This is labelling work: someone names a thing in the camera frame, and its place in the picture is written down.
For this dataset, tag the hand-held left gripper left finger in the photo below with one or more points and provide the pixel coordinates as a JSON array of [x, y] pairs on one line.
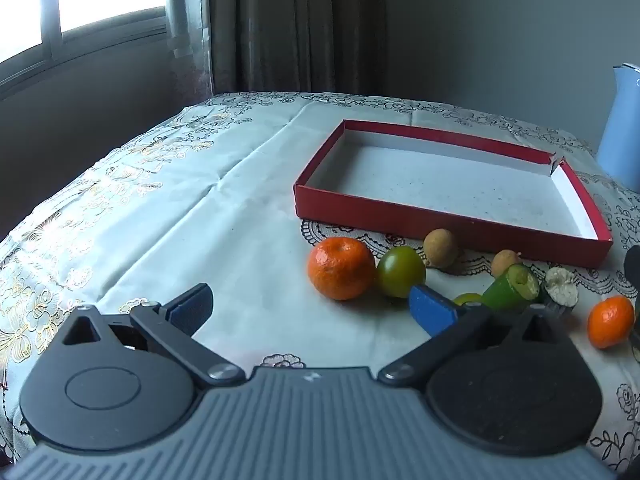
[[192, 306]]

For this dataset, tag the large orange mandarin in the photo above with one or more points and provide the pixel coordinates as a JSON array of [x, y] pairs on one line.
[[341, 269]]

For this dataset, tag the red cardboard box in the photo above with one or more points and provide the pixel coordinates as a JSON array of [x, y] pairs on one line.
[[450, 185]]

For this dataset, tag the small orange mandarin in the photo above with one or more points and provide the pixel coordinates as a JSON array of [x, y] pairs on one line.
[[610, 321]]

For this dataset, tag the light blue kettle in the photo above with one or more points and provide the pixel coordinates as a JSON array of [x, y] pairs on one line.
[[620, 120]]

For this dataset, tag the green cucumber piece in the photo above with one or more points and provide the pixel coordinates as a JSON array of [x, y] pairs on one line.
[[510, 290]]

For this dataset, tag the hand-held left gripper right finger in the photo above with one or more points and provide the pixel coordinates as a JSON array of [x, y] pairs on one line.
[[432, 312]]

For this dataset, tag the light patterned sheer curtain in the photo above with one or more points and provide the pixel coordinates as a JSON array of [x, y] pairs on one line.
[[190, 25]]

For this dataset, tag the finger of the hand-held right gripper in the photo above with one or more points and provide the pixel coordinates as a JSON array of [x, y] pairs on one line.
[[634, 272]]

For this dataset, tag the brown longan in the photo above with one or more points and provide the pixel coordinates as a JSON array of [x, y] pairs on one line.
[[505, 261], [440, 248]]

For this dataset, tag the green citrus fruit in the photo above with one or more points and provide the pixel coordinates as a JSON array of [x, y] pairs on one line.
[[467, 300], [400, 272]]

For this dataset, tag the dark brown curtain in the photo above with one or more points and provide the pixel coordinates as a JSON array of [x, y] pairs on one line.
[[300, 25]]

